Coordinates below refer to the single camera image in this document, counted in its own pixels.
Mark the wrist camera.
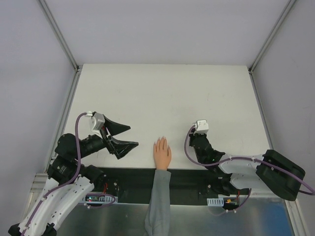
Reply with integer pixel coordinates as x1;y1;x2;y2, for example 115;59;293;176
193;119;209;135
85;111;105;139

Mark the right white cable duct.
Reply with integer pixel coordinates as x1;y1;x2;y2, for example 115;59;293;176
206;196;239;207

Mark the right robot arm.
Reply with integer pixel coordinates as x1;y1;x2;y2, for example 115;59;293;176
184;130;305;201

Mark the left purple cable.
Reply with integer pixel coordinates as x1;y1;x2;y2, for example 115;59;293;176
21;112;89;236

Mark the grey sleeved forearm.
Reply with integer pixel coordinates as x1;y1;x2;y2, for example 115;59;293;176
144;170;171;236

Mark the mannequin hand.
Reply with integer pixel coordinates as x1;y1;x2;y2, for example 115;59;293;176
153;137;172;171

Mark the left aluminium frame post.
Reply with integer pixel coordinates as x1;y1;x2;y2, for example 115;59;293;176
36;0;81;73

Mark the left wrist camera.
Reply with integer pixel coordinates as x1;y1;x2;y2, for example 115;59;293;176
85;111;105;139

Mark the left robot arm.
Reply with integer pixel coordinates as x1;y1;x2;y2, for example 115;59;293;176
8;112;139;236

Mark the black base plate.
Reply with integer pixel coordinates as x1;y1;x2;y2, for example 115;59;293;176
83;168;249;208

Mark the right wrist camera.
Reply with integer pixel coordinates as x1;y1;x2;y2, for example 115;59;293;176
193;119;209;135

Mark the white cable duct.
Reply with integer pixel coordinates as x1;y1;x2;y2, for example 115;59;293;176
79;193;118;205
206;196;239;207

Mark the right aluminium frame post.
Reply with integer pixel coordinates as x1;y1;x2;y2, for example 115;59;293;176
248;0;299;75

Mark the aluminium frame post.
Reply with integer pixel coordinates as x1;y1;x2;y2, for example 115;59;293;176
36;0;81;73
248;0;299;75

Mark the left white cable duct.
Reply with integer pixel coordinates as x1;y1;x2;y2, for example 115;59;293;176
79;193;118;205

